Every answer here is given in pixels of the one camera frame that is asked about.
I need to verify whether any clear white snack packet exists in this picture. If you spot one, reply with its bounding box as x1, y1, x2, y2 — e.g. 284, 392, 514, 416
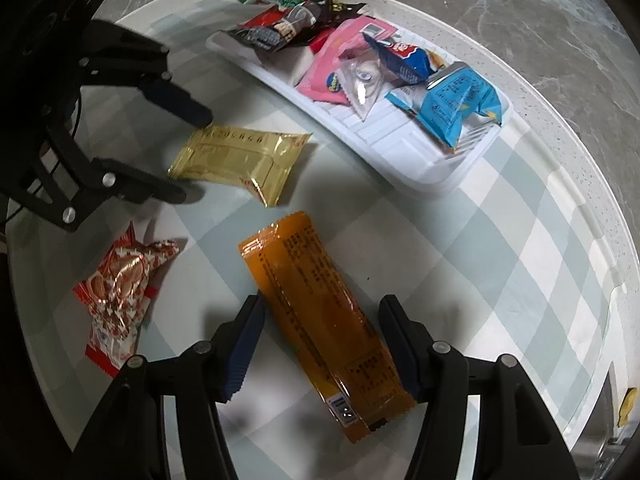
342, 55, 391, 121

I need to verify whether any white plastic tray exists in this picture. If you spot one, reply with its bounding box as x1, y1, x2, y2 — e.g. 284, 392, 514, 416
206, 12, 515, 197

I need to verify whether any small yellow object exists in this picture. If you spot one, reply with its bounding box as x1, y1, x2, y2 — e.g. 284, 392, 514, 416
617, 387, 636, 428

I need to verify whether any black and grey snack packet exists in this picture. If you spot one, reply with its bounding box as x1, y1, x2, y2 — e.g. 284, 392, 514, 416
227, 2, 321, 53

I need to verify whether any red and white snack packet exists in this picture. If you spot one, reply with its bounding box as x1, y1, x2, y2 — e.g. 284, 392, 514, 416
72, 222, 180, 378

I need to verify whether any pink snack packet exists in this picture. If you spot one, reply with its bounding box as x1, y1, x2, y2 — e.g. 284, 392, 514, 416
295, 16, 396, 106

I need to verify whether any orange snack packet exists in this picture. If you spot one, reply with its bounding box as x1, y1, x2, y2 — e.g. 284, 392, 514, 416
237, 211, 416, 445

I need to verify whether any dark brown snack packet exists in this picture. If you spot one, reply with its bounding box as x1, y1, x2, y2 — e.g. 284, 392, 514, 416
310, 0, 368, 36

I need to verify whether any light blue snack packet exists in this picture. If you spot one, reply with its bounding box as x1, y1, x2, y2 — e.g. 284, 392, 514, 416
385, 61, 503, 153

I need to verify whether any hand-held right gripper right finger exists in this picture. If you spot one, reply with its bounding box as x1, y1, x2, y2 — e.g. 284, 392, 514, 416
378, 295, 571, 480

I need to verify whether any green checked tablecloth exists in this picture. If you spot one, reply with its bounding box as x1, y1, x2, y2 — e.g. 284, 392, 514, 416
7, 0, 626, 480

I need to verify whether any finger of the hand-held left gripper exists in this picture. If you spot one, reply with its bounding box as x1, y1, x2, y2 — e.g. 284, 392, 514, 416
77, 20, 213, 128
10, 125, 201, 233

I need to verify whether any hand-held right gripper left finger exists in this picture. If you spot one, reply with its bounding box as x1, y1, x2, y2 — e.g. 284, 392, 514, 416
65, 295, 267, 480

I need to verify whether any blue and white snack packet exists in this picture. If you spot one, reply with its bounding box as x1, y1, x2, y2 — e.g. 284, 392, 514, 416
362, 35, 446, 86

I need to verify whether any gold snack packet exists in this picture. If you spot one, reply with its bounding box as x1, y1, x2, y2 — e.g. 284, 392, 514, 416
167, 125, 311, 208

